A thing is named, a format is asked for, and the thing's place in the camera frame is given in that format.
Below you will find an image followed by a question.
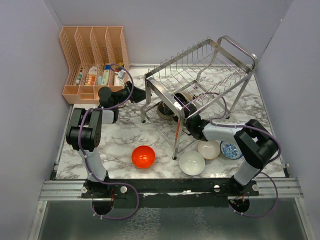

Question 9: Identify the blue and white bowl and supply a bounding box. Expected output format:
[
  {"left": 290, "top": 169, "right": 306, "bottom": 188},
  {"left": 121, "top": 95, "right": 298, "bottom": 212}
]
[{"left": 220, "top": 141, "right": 243, "bottom": 160}]

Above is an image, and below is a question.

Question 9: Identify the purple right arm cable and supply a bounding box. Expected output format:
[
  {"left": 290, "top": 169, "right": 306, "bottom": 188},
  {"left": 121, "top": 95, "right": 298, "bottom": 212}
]
[{"left": 172, "top": 91, "right": 282, "bottom": 218}]

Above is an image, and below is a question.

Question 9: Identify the black aluminium frame rail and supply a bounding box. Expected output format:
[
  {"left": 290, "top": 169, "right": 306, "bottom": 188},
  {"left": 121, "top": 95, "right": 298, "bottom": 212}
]
[{"left": 39, "top": 177, "right": 303, "bottom": 213}]

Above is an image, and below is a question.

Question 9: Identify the white blue tube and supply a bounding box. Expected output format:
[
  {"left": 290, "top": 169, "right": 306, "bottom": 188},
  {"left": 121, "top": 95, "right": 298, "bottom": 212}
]
[{"left": 101, "top": 64, "right": 113, "bottom": 86}]

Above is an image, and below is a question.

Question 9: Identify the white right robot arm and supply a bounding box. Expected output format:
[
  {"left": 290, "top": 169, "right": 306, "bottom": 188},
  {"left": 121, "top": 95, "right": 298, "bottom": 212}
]
[{"left": 184, "top": 116, "right": 282, "bottom": 196}]

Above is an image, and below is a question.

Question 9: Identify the dark patterned cream-inside bowl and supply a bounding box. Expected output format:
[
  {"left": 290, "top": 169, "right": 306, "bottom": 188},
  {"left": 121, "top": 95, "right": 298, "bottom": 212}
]
[{"left": 156, "top": 101, "right": 174, "bottom": 121}]

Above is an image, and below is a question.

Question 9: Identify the beige speckled bowl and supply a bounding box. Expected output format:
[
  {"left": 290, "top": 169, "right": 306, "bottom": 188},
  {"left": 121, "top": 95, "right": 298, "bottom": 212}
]
[{"left": 197, "top": 140, "right": 220, "bottom": 160}]

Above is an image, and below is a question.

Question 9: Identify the red bowl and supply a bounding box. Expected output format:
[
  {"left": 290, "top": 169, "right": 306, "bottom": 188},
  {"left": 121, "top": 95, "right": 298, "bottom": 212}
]
[{"left": 131, "top": 145, "right": 156, "bottom": 169}]

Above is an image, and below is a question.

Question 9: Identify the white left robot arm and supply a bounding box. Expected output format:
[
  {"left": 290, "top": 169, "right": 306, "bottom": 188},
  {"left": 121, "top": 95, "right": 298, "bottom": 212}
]
[{"left": 66, "top": 81, "right": 146, "bottom": 198}]

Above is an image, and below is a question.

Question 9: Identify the small green white tube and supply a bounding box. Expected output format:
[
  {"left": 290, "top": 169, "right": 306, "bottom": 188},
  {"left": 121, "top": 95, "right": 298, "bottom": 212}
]
[{"left": 75, "top": 71, "right": 83, "bottom": 86}]

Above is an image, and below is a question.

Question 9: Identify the steel wire dish rack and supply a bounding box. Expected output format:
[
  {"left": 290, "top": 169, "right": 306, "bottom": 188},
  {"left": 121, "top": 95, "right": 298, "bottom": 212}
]
[{"left": 140, "top": 35, "right": 258, "bottom": 160}]

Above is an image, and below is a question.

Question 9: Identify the cream bottle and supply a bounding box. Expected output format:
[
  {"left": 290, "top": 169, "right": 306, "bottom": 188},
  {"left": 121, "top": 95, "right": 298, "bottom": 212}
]
[{"left": 114, "top": 69, "right": 127, "bottom": 87}]

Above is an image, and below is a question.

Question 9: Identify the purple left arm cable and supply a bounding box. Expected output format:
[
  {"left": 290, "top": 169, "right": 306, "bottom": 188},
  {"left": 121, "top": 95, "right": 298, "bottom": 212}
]
[{"left": 75, "top": 64, "right": 143, "bottom": 222}]

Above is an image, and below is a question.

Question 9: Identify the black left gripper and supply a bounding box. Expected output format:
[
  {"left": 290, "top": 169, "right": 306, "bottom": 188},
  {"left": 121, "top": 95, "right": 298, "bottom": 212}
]
[{"left": 111, "top": 80, "right": 152, "bottom": 106}]

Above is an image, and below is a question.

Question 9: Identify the orange white packet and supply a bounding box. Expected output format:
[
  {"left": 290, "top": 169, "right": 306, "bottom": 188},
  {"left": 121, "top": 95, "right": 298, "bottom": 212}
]
[{"left": 85, "top": 65, "right": 98, "bottom": 86}]

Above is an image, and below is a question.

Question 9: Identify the peach plastic file organizer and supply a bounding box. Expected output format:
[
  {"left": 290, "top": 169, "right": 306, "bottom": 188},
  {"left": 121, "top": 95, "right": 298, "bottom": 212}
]
[{"left": 59, "top": 26, "right": 130, "bottom": 105}]

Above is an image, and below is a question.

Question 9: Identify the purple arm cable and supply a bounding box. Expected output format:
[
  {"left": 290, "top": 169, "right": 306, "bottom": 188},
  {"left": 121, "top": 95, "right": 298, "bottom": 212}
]
[
  {"left": 75, "top": 64, "right": 143, "bottom": 222},
  {"left": 172, "top": 91, "right": 282, "bottom": 218}
]

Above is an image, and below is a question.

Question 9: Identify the black bowl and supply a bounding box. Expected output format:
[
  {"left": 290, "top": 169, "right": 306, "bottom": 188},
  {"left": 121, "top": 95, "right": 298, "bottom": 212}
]
[{"left": 174, "top": 93, "right": 197, "bottom": 118}]

